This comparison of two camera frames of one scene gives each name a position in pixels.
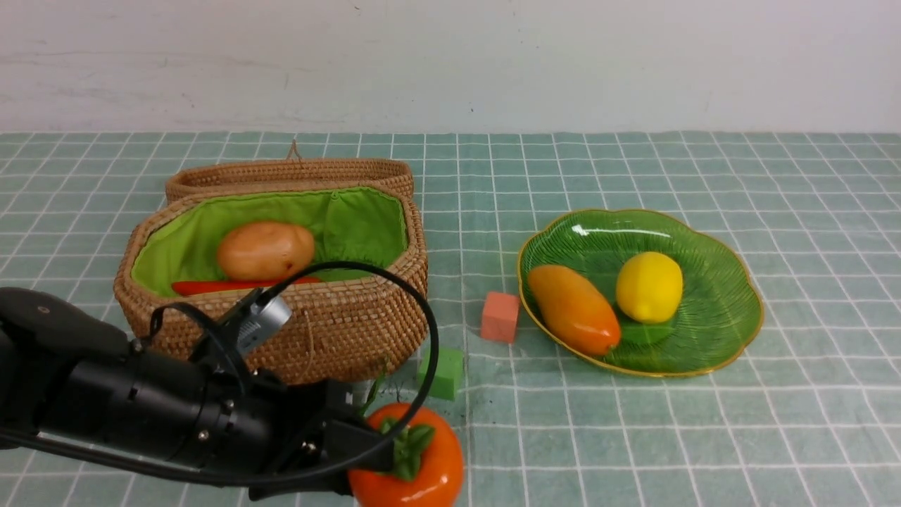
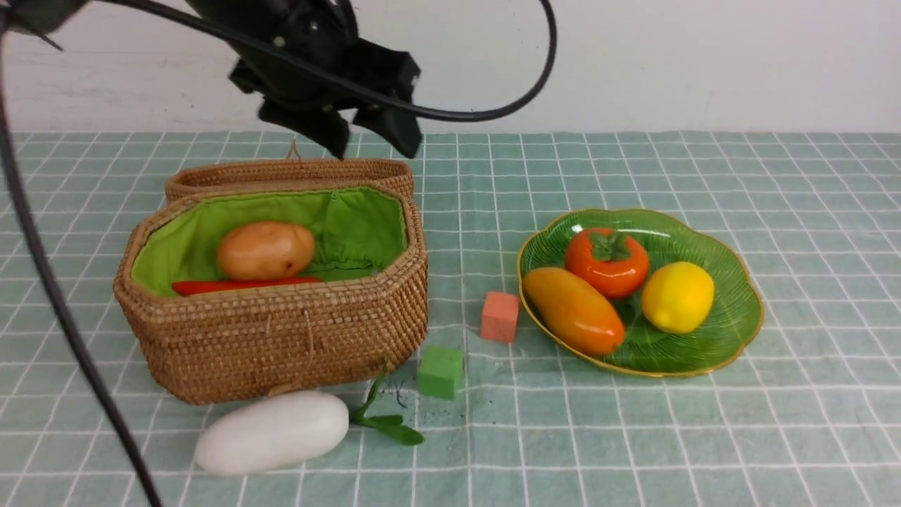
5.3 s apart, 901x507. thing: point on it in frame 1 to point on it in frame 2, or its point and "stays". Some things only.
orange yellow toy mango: (571, 313) stays
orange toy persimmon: (429, 462) to (617, 263)
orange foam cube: (500, 316) stays
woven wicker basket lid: (293, 171) stays
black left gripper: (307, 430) to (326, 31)
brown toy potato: (265, 251) stays
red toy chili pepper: (200, 288) stays
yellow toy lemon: (649, 287) to (678, 297)
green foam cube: (449, 372) stays
